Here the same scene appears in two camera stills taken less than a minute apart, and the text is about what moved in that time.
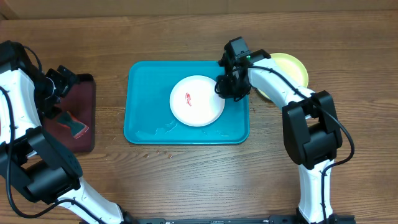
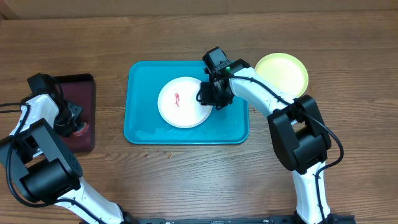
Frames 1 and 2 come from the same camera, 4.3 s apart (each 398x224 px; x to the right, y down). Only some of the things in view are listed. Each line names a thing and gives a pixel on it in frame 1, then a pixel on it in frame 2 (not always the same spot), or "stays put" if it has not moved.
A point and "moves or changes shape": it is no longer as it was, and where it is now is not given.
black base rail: x=331 y=219 stays put
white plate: x=194 y=102 moves or changes shape
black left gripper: x=66 y=78 → x=64 y=130
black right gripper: x=224 y=93 → x=206 y=100
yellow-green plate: x=292 y=67 stays put
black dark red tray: x=79 y=101 stays put
